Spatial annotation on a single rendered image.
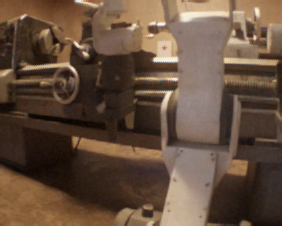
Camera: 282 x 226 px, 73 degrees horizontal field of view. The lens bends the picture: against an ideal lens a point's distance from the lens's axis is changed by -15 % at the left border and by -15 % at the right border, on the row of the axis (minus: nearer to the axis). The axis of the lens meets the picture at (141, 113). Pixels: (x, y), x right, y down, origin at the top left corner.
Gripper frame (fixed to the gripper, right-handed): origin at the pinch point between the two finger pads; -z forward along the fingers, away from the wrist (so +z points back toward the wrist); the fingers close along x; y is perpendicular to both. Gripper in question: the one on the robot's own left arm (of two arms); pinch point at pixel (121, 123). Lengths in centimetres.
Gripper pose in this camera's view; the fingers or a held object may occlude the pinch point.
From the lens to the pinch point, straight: 62.5
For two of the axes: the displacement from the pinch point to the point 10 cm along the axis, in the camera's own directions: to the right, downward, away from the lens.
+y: -9.1, -0.7, 4.0
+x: 4.0, -2.7, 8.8
